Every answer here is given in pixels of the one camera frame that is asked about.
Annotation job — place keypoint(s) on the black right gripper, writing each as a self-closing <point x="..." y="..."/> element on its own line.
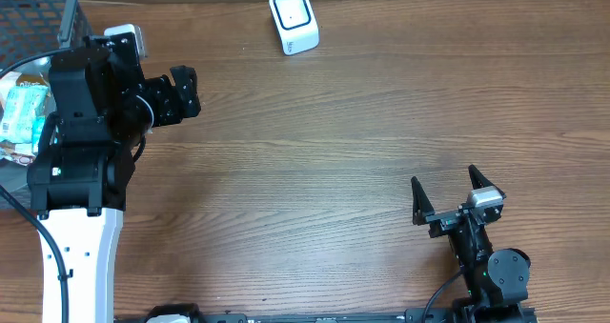
<point x="443" y="220"/>

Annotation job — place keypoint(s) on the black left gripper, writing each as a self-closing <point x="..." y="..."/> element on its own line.
<point x="168" y="102"/>

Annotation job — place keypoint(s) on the brown white wrapper packet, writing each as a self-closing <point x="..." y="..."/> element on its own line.
<point x="20" y="154"/>

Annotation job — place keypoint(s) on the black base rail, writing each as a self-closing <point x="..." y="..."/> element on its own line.
<point x="310" y="318"/>

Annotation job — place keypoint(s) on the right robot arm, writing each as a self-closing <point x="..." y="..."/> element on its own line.
<point x="496" y="281"/>

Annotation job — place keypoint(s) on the light green snack packet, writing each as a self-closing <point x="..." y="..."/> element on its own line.
<point x="24" y="105"/>

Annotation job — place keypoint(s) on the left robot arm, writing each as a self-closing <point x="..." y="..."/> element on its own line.
<point x="86" y="158"/>

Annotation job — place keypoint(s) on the grey plastic mesh basket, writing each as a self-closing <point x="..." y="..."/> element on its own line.
<point x="29" y="28"/>

